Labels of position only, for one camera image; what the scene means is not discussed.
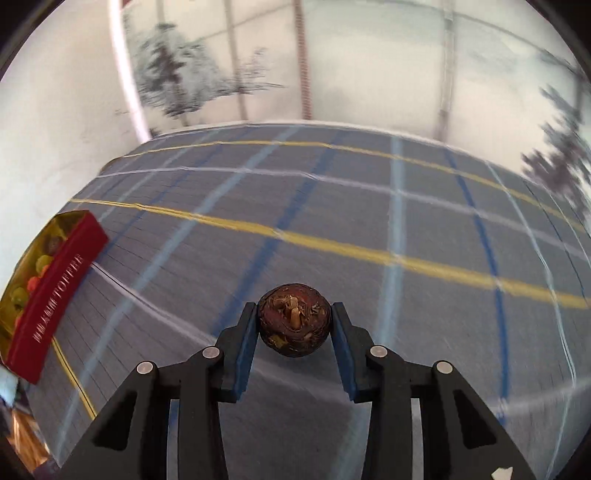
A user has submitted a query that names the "orange tangerine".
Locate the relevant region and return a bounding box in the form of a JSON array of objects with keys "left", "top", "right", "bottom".
[{"left": 26, "top": 276, "right": 40, "bottom": 293}]

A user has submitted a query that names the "grey plaid tablecloth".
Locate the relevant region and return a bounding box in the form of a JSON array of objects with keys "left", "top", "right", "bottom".
[{"left": 29, "top": 124, "right": 590, "bottom": 479}]

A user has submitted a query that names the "green fruit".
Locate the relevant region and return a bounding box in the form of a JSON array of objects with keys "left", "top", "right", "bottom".
[
  {"left": 35, "top": 254, "right": 53, "bottom": 275},
  {"left": 10, "top": 287, "right": 29, "bottom": 311}
]

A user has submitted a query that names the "wooden chair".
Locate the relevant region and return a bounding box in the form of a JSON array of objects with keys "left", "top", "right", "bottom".
[{"left": 8, "top": 409, "right": 50, "bottom": 472}]

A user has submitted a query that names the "gold and red toffee tin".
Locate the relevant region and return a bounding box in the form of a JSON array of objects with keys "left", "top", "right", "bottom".
[{"left": 1, "top": 210, "right": 108, "bottom": 384}]

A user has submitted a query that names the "landscape painted folding screen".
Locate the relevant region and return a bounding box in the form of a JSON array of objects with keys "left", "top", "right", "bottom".
[{"left": 107, "top": 1, "right": 590, "bottom": 216}]

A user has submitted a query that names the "brown mangosteen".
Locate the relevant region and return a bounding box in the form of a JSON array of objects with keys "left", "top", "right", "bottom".
[{"left": 256, "top": 283, "right": 332, "bottom": 358}]

